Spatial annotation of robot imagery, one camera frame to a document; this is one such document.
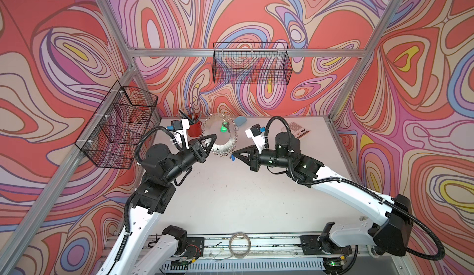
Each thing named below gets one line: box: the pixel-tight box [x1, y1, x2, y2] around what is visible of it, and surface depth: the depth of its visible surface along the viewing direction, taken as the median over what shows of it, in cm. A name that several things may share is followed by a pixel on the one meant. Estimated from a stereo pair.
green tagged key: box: [220, 120, 231, 134], surface depth 65 cm
